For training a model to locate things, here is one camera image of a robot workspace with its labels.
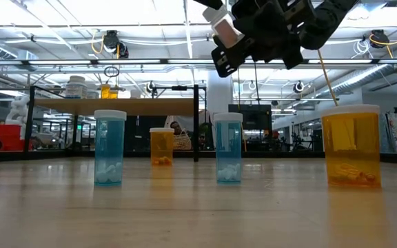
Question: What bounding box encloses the white building column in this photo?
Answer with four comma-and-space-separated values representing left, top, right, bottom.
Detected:
206, 70, 234, 135

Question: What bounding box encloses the large orange pill bottle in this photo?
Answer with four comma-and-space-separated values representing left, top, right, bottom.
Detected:
320, 104, 382, 189

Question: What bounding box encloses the blue pill bottle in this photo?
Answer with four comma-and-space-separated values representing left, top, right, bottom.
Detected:
94, 110, 128, 187
213, 112, 244, 185

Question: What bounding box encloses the linear ceiling light strip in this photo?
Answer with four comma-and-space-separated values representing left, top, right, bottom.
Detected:
0, 58, 397, 66

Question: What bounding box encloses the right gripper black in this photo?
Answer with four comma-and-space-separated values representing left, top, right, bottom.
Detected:
193, 0, 319, 79

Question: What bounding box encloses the white humanoid robot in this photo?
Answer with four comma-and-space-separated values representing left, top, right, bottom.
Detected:
4, 95, 30, 127

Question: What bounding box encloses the yellow hanging cable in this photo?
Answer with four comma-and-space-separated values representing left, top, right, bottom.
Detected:
316, 49, 340, 107

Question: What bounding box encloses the white cable coil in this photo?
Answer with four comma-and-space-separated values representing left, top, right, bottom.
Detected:
352, 40, 372, 59

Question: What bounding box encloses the medium orange pill bottle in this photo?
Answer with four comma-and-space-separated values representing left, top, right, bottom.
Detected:
149, 127, 176, 167

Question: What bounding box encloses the paint-splattered white sheet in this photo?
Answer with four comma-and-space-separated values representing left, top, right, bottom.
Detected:
387, 112, 397, 153

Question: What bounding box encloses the black cable coil ring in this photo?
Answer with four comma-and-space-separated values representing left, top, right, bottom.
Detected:
103, 65, 121, 79

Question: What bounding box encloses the thin black hanging cable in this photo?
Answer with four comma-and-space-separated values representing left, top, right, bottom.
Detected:
235, 68, 241, 112

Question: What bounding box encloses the person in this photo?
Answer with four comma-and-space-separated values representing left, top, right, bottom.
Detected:
168, 120, 183, 141

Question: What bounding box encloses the woven wicker bag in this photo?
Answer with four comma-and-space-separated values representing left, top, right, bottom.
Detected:
173, 130, 193, 151

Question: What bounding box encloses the red plastic storage bin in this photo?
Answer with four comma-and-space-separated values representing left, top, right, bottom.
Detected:
0, 124, 26, 153

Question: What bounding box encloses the wooden shelf black frame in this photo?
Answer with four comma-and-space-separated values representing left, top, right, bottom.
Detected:
23, 84, 208, 163

